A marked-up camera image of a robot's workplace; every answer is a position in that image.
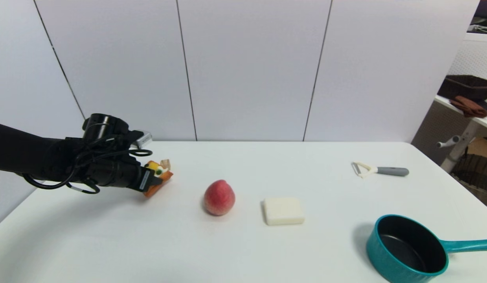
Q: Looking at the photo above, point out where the teal saucepan with black inside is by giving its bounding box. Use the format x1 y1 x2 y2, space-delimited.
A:
366 214 487 283

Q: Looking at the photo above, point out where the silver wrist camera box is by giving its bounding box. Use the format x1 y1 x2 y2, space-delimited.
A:
130 131 153 149

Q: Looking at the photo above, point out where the dark woven basket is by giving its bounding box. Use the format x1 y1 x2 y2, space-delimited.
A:
437 75 487 103

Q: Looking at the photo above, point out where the triangle bread with fruit topping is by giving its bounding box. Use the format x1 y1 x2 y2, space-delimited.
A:
143 159 174 198

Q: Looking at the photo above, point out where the red peach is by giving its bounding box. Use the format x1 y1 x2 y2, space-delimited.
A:
203 179 236 216

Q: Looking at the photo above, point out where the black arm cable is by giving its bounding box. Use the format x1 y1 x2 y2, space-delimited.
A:
22 134 153 195

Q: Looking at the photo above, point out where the white peeler with grey handle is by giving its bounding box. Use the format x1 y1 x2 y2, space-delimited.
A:
352 162 410 179

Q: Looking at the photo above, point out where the brown folded cloth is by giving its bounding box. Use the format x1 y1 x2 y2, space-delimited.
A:
449 96 487 118

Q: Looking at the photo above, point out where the white rectangular block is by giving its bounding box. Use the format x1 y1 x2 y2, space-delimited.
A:
263 197 305 226

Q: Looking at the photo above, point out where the brown cardboard box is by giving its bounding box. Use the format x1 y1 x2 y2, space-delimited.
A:
467 137 487 160

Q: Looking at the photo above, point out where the white side table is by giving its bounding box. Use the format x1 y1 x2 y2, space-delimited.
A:
434 94 487 173

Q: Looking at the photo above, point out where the dark wicker basket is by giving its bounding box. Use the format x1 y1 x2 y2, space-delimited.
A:
451 153 487 206

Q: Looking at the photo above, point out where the grey crank handle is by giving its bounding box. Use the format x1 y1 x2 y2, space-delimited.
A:
437 135 461 149

